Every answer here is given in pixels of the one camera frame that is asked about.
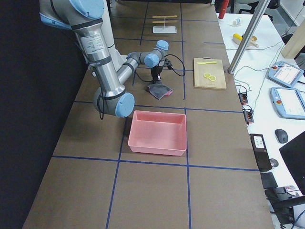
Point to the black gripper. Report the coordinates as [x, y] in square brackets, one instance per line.
[156, 71]

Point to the grey wiping cloth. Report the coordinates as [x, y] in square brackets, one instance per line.
[159, 90]

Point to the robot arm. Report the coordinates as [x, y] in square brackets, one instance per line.
[89, 20]

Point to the white rack tray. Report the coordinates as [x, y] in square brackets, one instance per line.
[169, 30]

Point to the rear lemon slice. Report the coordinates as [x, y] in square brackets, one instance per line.
[206, 75]

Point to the lemon slice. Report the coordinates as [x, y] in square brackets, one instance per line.
[212, 78]
[206, 75]

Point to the bamboo cutting board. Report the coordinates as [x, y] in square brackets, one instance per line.
[213, 69]

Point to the pink plastic bin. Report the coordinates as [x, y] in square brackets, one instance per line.
[158, 133]

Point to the front lemon slice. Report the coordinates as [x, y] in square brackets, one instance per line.
[212, 78]

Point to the right wooden rack rod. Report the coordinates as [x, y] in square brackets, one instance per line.
[161, 22]

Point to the wooden rack rod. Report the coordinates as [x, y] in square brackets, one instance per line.
[162, 16]
[161, 22]

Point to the yellow plastic knife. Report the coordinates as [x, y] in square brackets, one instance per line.
[204, 63]

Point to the left wooden rack rod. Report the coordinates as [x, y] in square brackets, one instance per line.
[162, 16]

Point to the upper orange connector block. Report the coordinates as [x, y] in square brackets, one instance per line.
[243, 98]

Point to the orange connector block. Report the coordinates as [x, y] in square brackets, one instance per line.
[243, 98]
[248, 116]

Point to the red cylinder bottle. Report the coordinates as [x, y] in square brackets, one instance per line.
[223, 8]

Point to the lower orange connector block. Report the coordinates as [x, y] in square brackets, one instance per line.
[248, 116]

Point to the white blue tube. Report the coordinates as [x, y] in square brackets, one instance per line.
[237, 22]

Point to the far teach pendant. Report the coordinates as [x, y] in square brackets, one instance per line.
[285, 74]

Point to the teach pendant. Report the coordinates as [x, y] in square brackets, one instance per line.
[285, 74]
[288, 103]

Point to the black power box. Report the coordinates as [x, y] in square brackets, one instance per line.
[260, 152]

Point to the near teach pendant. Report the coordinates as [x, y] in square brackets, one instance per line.
[288, 103]

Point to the grey computer mouse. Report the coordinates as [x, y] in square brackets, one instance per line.
[281, 135]

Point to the black monitor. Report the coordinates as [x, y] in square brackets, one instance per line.
[293, 154]

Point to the black office chair base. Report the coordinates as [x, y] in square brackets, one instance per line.
[283, 200]

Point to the white rack bracket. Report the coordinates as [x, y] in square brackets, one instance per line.
[164, 25]

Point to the aluminium frame post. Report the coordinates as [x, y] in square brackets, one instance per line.
[256, 17]

